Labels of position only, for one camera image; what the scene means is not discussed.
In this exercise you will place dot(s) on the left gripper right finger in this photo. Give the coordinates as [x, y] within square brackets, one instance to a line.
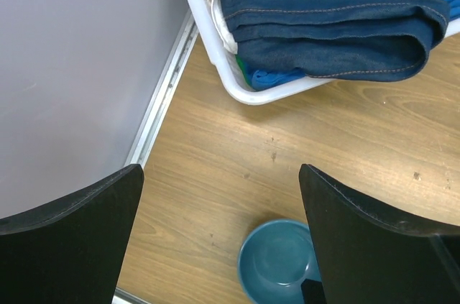
[371, 252]

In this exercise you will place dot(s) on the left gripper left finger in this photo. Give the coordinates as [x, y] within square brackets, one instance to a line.
[71, 249]

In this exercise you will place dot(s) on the blue bowl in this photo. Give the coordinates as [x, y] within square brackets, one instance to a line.
[274, 261]

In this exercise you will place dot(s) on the white laundry basket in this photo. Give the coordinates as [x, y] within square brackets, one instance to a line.
[233, 70]

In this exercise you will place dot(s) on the navy blue cloth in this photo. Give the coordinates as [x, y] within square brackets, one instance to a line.
[242, 17]

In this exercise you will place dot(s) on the bright blue cloth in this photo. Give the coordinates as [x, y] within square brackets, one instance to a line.
[273, 77]

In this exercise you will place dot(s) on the aluminium frame rail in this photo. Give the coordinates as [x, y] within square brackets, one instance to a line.
[163, 93]

